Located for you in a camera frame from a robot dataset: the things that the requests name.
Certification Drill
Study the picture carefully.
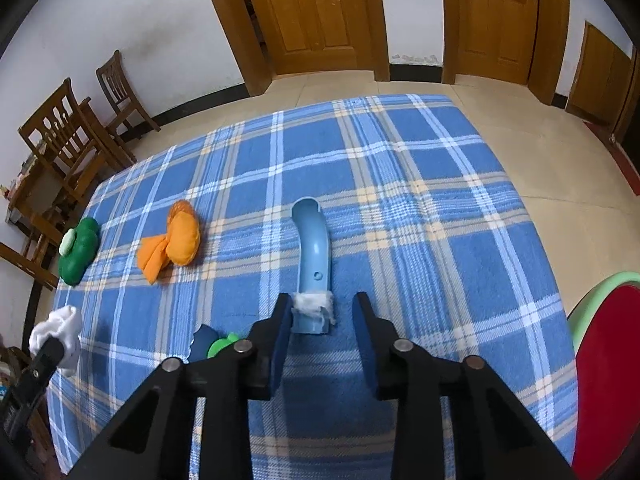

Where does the wooden dining table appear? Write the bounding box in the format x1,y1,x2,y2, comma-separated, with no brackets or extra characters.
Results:
4,152,68,231

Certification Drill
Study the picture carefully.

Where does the blue plaid blanket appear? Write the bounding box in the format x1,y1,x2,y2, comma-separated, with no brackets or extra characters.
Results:
47,93,579,480

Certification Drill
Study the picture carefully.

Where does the wooden chair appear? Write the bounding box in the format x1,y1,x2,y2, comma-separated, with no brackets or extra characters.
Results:
0,241,60,292
18,78,137,203
95,50,162,134

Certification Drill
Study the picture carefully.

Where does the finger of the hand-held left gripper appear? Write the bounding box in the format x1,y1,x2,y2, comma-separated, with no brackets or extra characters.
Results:
17,337,64,402

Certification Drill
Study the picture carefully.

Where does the orange plush toy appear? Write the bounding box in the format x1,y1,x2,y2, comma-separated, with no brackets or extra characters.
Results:
137,200,202,287

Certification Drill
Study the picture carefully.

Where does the green plush toy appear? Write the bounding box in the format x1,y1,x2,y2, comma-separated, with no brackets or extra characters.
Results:
57,217,101,286

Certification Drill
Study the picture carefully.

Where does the narrow wooden door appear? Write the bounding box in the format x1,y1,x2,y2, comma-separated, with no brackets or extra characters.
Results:
565,20,637,127

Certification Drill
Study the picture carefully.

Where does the wooden door with handle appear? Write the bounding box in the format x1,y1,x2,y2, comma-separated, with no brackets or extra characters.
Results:
440,0,571,107

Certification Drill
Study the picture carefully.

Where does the white glove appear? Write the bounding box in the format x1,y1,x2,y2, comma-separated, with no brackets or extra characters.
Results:
28,305,82,377

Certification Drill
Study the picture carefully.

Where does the wooden panel door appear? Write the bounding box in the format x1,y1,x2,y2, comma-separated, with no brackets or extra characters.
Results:
196,0,391,97

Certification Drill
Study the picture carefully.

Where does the blue curved plastic piece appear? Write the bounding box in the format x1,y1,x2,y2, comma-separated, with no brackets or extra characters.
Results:
290,197,335,335

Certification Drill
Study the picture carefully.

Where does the blue and green small toy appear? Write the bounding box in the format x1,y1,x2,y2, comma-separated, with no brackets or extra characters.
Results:
188,324,221,364

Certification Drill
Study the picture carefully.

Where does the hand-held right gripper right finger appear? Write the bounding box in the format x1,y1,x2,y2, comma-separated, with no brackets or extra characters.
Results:
352,290,577,480

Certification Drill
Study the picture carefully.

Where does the red bin with green rim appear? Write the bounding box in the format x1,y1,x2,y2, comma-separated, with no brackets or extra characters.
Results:
567,271,640,480

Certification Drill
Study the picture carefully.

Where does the white cotton wad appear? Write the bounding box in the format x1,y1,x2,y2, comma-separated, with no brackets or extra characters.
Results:
292,290,335,327

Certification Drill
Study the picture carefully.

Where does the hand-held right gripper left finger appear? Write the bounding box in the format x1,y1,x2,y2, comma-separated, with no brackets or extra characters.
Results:
67,292,294,480

